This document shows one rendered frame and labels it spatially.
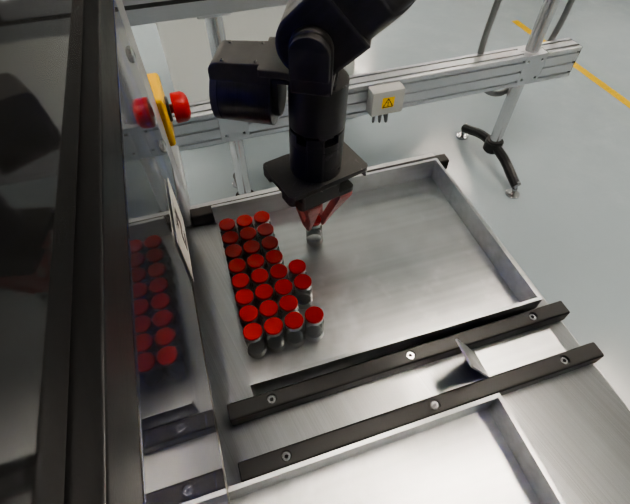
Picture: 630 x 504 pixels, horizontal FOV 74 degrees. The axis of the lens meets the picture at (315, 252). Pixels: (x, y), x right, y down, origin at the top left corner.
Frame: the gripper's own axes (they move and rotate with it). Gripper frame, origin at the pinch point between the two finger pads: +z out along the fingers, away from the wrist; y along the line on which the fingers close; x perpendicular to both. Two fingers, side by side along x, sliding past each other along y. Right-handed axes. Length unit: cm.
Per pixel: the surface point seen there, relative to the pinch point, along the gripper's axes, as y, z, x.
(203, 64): -34, 54, -141
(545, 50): -138, 36, -55
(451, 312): -8.3, 4.1, 18.2
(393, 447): 7.2, 4.2, 26.3
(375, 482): 10.5, 4.3, 27.8
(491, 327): -9.6, 2.2, 22.5
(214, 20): -22, 12, -85
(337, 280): 0.7, 4.4, 7.0
